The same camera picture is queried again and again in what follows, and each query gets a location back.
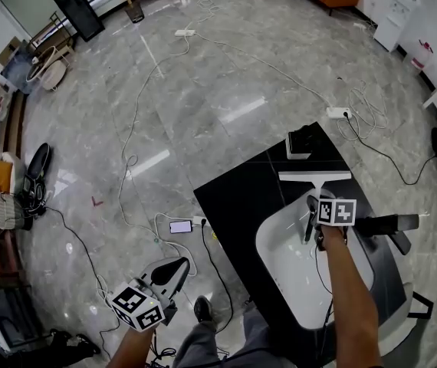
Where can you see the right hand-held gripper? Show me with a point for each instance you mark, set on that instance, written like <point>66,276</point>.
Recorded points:
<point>337,213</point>

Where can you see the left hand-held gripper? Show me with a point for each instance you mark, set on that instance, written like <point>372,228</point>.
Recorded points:
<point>136,305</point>

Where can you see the white squeegee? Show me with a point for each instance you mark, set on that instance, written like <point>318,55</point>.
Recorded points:
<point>314,176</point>

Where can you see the person's left forearm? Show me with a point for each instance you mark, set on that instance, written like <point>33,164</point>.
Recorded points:
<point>132,349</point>

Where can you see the person's right forearm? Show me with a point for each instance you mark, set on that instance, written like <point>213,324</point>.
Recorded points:
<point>352,301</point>

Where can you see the smartphone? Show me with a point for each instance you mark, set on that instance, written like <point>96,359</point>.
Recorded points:
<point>181,227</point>

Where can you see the person's left shoe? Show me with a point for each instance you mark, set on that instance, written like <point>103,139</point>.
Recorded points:
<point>204,309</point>

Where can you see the white sink basin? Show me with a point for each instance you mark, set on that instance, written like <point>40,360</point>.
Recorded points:
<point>291,251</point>

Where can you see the black and white dispenser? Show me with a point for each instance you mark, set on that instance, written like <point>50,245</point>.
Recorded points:
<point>299,142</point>

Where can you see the black faucet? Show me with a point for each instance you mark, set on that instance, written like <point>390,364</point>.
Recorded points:
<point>383,222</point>

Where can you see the person's grey trousers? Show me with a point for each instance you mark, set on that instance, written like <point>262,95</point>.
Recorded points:
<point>193,347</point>

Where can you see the black table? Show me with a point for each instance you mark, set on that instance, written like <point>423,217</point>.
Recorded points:
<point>234,213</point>

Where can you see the grey office chair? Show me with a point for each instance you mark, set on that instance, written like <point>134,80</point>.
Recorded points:
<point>398,328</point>

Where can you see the white shelf unit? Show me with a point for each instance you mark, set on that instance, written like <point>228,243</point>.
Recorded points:
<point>11,313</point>

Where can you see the black oval shell case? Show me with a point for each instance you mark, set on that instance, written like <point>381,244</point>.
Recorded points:
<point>38,163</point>

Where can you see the clear water jug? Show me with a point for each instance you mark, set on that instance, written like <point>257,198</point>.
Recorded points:
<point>419,58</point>

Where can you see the woven basket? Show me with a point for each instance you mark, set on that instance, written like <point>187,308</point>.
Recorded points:
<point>7,213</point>

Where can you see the white water dispenser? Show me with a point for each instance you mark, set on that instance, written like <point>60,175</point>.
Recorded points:
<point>395,17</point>

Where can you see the brown wooden platform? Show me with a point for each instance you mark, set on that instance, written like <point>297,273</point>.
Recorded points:
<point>13,125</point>

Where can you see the cream round drum table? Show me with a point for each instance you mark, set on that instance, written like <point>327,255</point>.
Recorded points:
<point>54,76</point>

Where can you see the round wooden rim table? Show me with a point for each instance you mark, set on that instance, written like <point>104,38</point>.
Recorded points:
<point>42,63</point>

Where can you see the grey marble panel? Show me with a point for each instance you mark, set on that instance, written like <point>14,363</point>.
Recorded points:
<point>17,71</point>

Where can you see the metal shelf rack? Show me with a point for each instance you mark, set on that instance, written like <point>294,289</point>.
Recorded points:
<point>50,33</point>

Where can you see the cardboard box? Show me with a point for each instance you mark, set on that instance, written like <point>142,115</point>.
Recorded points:
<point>9,50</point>

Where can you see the black tower appliance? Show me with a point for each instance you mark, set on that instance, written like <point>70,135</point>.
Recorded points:
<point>78,12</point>

